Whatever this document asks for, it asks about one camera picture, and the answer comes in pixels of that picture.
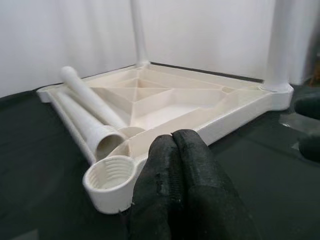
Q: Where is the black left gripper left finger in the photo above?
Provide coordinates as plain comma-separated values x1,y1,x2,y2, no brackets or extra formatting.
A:
127,134,187,240

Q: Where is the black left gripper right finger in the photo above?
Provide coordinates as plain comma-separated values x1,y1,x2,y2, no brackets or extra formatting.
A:
172,129,255,240

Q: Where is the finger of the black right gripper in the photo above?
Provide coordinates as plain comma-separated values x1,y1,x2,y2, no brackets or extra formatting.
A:
294,96,320,118
298,136,320,163

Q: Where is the white plastic table top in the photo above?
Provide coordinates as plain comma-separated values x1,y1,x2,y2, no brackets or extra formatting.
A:
36,61,295,215

